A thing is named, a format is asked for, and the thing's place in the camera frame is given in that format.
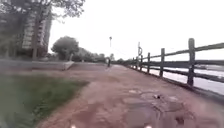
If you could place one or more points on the lamp post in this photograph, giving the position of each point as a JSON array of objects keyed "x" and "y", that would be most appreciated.
[{"x": 110, "y": 46}]

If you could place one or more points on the large bare-trunk tree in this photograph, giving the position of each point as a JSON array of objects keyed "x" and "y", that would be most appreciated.
[{"x": 35, "y": 30}]

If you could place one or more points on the person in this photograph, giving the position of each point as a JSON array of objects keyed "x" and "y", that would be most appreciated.
[{"x": 108, "y": 62}]

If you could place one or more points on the dark wooden rail fence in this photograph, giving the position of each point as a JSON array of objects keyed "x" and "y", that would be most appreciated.
[{"x": 191, "y": 63}]

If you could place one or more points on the pale water surface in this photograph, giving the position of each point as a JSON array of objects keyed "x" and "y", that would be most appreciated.
[{"x": 203, "y": 81}]

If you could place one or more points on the row of distant trees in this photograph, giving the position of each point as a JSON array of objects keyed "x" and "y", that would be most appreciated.
[{"x": 90, "y": 56}]

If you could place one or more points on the green grass patch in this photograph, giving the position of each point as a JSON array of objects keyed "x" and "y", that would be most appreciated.
[{"x": 30, "y": 96}]

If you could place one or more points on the round green tree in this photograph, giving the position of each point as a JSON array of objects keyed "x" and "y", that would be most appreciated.
[{"x": 65, "y": 47}]

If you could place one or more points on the reddish brown dirt path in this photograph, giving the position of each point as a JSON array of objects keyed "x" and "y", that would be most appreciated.
[{"x": 110, "y": 90}]

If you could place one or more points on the tall multi-storey building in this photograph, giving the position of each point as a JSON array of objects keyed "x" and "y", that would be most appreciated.
[{"x": 35, "y": 33}]

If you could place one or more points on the low grey concrete wall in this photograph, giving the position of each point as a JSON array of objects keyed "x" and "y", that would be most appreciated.
[{"x": 33, "y": 64}]

